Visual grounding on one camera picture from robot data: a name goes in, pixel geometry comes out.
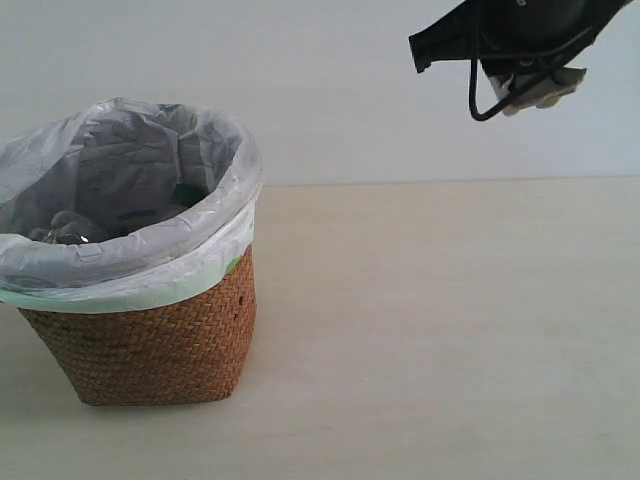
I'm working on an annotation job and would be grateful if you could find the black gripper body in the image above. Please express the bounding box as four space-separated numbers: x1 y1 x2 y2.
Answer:
452 1 629 64

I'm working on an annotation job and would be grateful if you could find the clear bottle green label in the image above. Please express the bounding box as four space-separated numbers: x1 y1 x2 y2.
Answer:
26 183 208 245

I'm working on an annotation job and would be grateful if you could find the brown cardboard egg carton piece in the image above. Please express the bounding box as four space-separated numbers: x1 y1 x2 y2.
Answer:
489 67 587 116

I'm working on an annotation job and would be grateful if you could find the woven brown wicker basket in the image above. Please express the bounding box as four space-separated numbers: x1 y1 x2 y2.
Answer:
20 249 257 406

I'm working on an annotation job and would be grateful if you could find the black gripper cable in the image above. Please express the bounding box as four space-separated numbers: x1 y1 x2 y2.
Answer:
466 0 594 122

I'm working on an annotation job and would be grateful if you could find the white plastic bin liner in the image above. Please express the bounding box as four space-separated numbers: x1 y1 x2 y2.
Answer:
1 98 263 314

